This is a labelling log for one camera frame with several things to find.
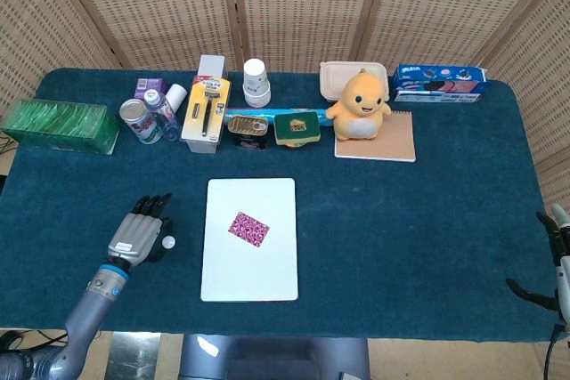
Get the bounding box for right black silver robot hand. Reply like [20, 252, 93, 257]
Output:
[506, 204, 570, 332]

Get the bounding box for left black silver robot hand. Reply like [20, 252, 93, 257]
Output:
[106, 192, 177, 271]

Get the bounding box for pink patterned square card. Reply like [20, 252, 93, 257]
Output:
[228, 211, 271, 247]

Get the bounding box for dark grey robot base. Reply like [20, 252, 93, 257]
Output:
[177, 333, 373, 380]

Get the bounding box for white rectangular board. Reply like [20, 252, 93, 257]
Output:
[199, 177, 300, 303]

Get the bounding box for silver red drink can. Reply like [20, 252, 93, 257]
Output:
[118, 98, 162, 145]

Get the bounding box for clear plastic water bottle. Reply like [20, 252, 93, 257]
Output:
[142, 89, 183, 143]

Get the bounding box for yellow razor blister pack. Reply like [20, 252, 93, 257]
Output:
[180, 75, 232, 143]

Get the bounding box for white cylinder roll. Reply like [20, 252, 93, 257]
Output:
[165, 83, 188, 113]

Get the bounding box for small purple box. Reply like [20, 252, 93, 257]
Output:
[134, 77, 168, 101]

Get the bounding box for black luncheon meat can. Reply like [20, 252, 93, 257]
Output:
[227, 113, 270, 150]

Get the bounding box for dark blue table cloth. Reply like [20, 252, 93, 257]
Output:
[0, 67, 562, 344]

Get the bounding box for blue wrap roll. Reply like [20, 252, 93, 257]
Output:
[224, 107, 333, 125]

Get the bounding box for green yellow sponge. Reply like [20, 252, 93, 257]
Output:
[273, 111, 322, 147]

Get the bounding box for white paper cup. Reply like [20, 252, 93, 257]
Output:
[242, 58, 272, 109]

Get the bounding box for brown spiral notebook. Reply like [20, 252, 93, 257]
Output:
[333, 109, 417, 163]

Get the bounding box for white blue toothpaste box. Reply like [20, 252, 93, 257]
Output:
[394, 90, 485, 104]

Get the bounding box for blue cookie box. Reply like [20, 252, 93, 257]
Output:
[391, 63, 493, 95]

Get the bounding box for beige lidded food container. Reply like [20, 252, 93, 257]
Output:
[319, 61, 391, 103]

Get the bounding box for yellow plush toy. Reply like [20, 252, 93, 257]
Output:
[326, 68, 393, 141]

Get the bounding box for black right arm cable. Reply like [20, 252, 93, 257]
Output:
[542, 325, 563, 380]

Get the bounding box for black floor cables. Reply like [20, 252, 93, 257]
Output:
[0, 328, 69, 351]

